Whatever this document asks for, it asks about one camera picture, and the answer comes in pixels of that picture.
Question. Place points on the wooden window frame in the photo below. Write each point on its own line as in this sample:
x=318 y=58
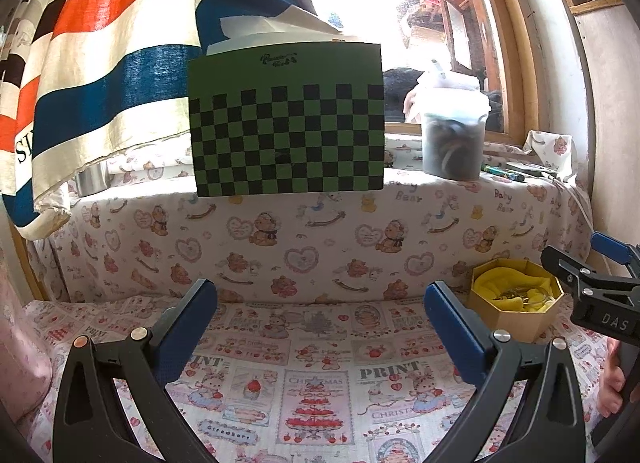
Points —
x=505 y=53

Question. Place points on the dark flat device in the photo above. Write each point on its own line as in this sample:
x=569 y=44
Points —
x=530 y=167

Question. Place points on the metal cup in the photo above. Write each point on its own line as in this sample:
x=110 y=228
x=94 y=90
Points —
x=91 y=178

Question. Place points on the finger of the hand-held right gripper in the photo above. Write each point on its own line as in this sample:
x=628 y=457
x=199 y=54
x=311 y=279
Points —
x=612 y=247
x=567 y=265

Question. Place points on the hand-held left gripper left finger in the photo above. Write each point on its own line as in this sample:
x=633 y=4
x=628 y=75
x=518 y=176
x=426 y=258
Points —
x=195 y=313

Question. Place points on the bear print cloth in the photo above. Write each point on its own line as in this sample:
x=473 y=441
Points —
x=310 y=243

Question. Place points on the person's right hand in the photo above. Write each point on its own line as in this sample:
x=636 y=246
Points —
x=611 y=383

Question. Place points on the strawberry print bedsheet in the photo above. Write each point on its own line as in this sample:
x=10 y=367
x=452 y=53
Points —
x=310 y=383

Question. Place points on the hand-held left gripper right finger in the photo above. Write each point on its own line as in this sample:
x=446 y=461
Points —
x=450 y=328

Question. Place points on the gold octagonal jewelry box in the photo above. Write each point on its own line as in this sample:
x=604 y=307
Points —
x=515 y=315

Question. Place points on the silver bangle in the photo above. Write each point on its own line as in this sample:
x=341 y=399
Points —
x=537 y=299

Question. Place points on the green checkered box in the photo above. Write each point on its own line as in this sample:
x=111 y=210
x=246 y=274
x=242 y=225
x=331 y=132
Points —
x=285 y=143

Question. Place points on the pale wooden board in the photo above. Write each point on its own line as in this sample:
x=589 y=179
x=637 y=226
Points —
x=612 y=118

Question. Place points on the pink cloth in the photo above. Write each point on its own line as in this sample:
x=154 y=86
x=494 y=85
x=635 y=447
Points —
x=22 y=343

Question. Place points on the striped cloth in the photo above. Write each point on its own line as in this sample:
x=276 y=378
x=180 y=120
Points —
x=100 y=68

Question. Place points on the yellow cloth lining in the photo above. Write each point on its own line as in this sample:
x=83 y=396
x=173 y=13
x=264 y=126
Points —
x=500 y=280

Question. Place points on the gold pendant jewelry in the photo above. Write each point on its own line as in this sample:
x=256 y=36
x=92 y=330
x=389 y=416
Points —
x=510 y=299

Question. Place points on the blue green pen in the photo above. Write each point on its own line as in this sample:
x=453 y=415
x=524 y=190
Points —
x=502 y=173

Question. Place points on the clear tub with white lid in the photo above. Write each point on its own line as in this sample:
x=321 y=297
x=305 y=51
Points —
x=452 y=143

